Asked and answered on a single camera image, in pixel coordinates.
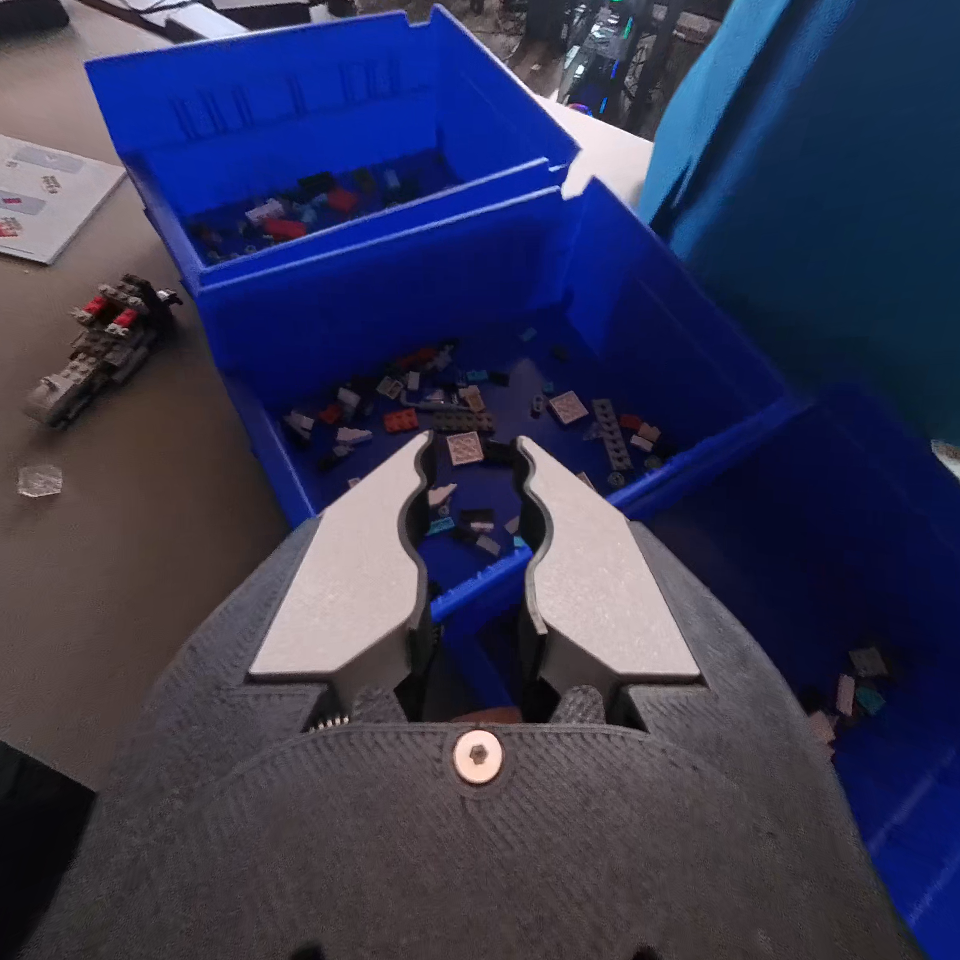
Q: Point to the grey toy brick car model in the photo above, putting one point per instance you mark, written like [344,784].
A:
[97,352]

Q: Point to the toy brick instruction booklet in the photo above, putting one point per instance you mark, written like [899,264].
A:
[52,195]

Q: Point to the blue plastic bin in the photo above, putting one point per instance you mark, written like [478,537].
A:
[337,135]
[825,487]
[375,315]

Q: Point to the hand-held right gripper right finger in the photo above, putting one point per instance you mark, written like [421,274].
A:
[607,600]

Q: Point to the clear toy brick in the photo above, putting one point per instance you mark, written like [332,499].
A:
[39,480]

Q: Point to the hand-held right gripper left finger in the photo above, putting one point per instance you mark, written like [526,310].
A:
[345,592]

